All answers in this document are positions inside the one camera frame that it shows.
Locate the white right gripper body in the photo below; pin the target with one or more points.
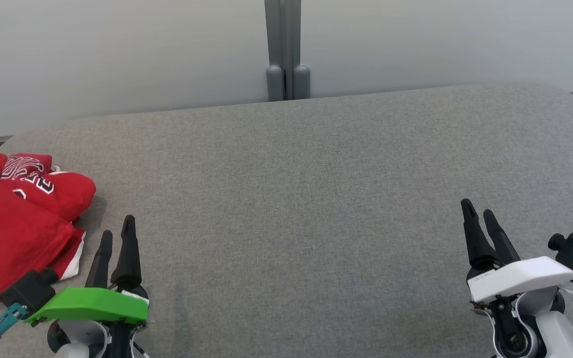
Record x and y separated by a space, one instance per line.
525 278

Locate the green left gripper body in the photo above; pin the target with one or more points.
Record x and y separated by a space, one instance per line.
92 304

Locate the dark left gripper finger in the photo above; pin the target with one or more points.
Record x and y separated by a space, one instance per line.
129 258
100 268

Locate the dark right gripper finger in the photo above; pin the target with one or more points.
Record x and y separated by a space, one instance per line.
503 243
476 238

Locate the red basketball jersey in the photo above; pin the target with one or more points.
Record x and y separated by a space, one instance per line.
70 193

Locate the red shorts white stripe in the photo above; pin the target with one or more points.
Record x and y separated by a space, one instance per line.
8 238

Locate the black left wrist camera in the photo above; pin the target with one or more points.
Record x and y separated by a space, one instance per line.
30 291

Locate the grey double partition post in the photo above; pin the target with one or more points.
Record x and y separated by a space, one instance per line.
274 40

